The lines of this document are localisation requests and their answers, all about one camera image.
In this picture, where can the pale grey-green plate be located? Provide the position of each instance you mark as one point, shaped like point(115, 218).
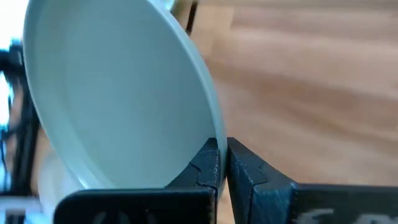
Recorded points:
point(56, 186)

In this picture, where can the light blue plate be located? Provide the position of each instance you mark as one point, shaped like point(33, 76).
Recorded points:
point(124, 93)

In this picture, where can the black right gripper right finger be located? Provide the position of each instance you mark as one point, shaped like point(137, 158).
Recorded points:
point(255, 193)

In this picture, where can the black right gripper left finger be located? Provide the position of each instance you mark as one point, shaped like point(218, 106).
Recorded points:
point(202, 168)

